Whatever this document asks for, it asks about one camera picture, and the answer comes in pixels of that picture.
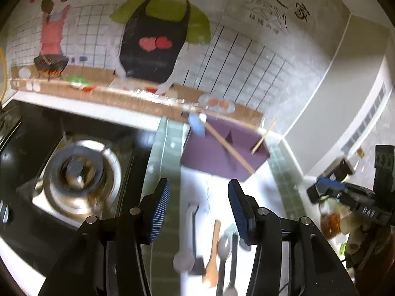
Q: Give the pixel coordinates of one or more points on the blue spoon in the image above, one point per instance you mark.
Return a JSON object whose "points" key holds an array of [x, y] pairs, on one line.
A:
{"points": [[196, 125]]}

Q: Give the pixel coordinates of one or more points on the chili flake jar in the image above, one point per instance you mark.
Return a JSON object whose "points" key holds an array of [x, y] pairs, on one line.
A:
{"points": [[330, 223]]}

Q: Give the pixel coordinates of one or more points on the white plastic utensil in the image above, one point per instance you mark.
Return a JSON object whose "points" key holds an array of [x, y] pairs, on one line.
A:
{"points": [[202, 117]]}

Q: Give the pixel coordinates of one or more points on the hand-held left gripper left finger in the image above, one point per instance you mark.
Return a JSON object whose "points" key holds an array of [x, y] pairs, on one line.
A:
{"points": [[159, 212]]}

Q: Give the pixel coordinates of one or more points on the cartoon kitchen wall poster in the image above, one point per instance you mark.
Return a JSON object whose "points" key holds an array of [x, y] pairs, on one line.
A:
{"points": [[92, 37]]}

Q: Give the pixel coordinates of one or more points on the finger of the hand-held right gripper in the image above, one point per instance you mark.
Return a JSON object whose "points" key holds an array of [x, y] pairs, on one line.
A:
{"points": [[328, 185], [341, 169]]}

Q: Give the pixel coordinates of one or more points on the long wooden chopstick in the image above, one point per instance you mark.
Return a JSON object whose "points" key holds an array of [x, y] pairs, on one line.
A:
{"points": [[262, 138], [228, 148]]}

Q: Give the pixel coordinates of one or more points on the large steel stove burner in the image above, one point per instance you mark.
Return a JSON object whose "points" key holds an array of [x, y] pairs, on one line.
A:
{"points": [[77, 175]]}

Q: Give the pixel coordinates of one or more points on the person's right hand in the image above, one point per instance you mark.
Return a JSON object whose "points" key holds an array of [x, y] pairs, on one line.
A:
{"points": [[355, 231]]}

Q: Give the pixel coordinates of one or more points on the wooden spoon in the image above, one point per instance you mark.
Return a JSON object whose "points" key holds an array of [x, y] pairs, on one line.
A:
{"points": [[213, 262]]}

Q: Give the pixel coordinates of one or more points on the black gas stove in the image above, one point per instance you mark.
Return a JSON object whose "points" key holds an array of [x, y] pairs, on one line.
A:
{"points": [[27, 160]]}

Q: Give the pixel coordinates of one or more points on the metal spoon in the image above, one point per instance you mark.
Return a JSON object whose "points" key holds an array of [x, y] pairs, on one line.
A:
{"points": [[244, 246], [224, 246]]}

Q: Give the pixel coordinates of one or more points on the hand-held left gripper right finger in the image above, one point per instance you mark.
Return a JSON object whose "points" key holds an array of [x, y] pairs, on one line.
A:
{"points": [[239, 212]]}

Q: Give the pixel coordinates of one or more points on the green checked printed mat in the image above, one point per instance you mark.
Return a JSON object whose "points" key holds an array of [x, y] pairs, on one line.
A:
{"points": [[209, 191]]}

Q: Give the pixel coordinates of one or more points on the black spatula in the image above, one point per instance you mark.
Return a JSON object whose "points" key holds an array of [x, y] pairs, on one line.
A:
{"points": [[197, 266]]}

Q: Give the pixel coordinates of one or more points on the purple utensil holder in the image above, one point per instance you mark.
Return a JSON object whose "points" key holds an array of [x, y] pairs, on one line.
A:
{"points": [[209, 157]]}

